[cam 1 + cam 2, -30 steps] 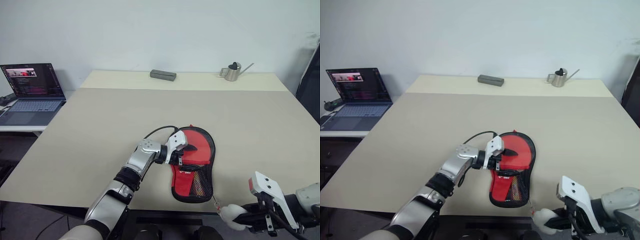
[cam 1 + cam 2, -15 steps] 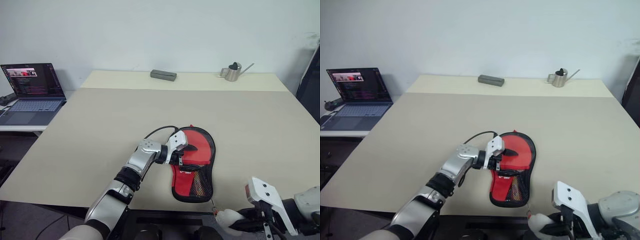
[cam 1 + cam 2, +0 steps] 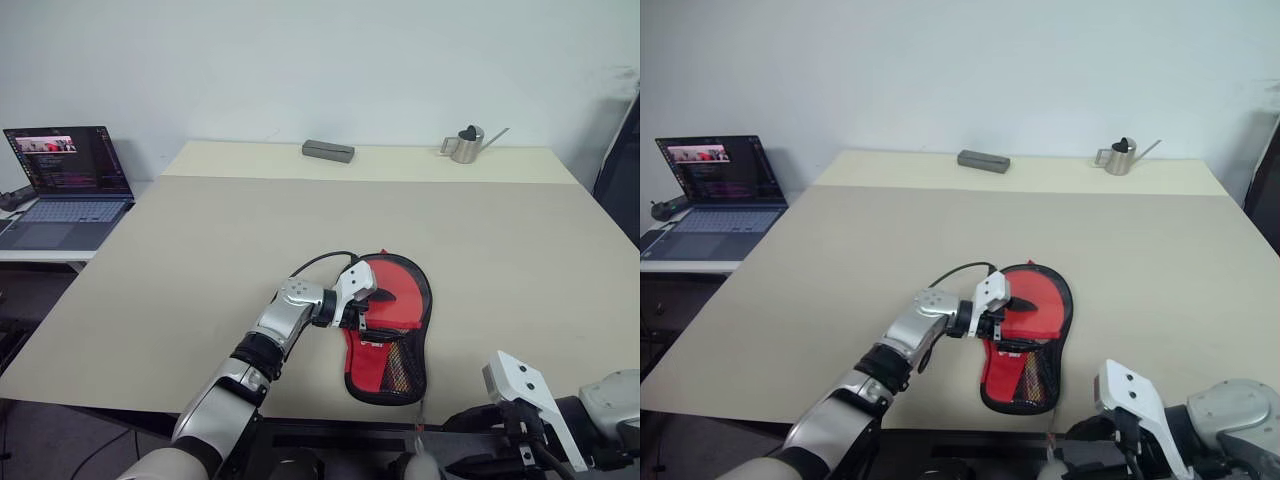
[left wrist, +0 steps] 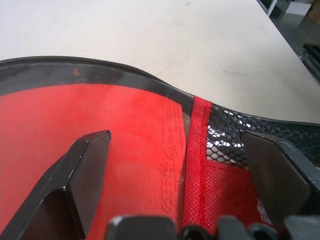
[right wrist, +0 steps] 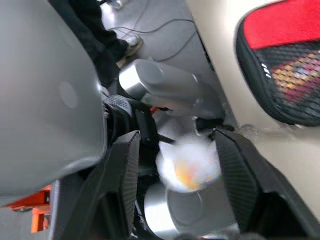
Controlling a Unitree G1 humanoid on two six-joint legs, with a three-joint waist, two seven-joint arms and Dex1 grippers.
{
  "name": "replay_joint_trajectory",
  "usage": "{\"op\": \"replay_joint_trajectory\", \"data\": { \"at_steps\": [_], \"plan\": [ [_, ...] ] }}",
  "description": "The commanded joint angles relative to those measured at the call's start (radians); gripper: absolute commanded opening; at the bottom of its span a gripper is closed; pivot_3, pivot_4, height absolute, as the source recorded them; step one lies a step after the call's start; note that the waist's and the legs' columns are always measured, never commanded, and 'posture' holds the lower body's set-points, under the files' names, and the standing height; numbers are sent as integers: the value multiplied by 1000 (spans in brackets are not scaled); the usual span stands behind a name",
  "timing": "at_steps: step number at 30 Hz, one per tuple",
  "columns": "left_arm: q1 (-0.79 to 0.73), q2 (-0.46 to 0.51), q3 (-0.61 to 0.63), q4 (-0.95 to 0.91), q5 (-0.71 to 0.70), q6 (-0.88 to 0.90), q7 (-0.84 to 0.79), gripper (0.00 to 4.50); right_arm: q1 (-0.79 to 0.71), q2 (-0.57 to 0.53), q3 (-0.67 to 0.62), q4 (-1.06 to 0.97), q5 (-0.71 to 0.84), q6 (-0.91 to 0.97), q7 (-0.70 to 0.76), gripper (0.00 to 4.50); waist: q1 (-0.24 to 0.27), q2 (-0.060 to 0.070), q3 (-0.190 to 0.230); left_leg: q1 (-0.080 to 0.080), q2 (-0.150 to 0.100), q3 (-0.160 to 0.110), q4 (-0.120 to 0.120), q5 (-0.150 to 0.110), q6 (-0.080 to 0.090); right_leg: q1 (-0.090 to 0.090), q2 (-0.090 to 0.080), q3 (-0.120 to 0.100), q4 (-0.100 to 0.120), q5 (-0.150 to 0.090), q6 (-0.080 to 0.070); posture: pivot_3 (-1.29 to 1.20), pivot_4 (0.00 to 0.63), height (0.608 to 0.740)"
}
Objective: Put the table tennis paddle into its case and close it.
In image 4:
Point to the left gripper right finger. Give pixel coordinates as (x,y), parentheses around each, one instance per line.
(280,175)

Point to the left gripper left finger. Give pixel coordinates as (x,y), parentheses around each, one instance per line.
(62,187)

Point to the black red paddle case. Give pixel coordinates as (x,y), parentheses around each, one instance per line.
(197,162)

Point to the red table tennis paddle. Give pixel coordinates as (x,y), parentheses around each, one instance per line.
(125,112)

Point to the beige table mat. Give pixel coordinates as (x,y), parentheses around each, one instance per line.
(150,37)

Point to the black metal frame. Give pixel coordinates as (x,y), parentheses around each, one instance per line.
(311,60)

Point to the white furniture frame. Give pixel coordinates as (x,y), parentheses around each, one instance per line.
(272,6)

